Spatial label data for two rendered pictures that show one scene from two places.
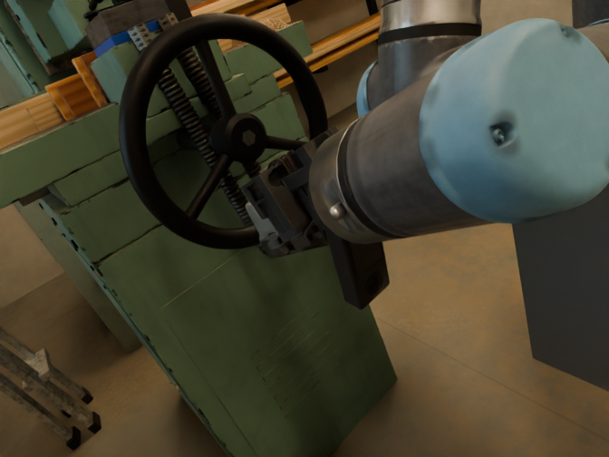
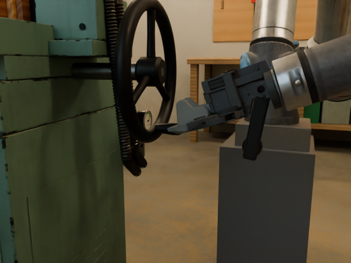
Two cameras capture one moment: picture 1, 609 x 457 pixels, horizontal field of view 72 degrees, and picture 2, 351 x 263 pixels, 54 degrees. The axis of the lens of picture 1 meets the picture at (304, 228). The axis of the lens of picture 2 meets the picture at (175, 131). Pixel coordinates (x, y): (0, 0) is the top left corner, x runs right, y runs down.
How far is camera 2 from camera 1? 0.49 m
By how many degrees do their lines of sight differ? 44
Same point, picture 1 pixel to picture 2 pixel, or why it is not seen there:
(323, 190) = (289, 73)
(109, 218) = (24, 102)
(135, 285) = (21, 166)
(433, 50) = (286, 49)
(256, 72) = not seen: hidden behind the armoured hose
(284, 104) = not seen: hidden behind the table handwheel
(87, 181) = (22, 67)
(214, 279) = (62, 184)
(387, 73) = (265, 53)
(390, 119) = (334, 45)
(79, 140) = (27, 36)
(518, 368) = not seen: outside the picture
